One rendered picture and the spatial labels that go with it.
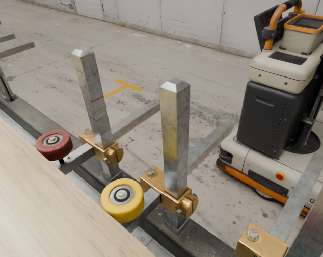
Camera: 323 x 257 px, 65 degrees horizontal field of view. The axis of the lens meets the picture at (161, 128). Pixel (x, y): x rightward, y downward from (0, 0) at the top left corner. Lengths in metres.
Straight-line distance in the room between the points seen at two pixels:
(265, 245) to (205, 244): 0.19
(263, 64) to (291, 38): 0.18
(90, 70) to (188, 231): 0.45
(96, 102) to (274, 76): 0.86
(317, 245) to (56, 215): 0.41
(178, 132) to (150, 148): 1.48
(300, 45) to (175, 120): 1.01
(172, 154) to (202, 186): 1.20
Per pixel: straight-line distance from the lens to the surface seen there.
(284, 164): 1.50
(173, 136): 0.43
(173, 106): 0.40
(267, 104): 1.32
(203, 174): 1.72
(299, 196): 0.61
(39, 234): 0.50
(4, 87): 1.33
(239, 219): 1.56
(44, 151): 0.64
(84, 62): 0.56
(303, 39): 1.34
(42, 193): 0.55
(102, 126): 0.65
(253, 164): 1.51
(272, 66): 1.24
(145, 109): 0.83
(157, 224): 0.69
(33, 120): 1.16
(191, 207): 0.57
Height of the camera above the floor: 1.29
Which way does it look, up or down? 39 degrees down
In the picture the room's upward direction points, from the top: 3 degrees counter-clockwise
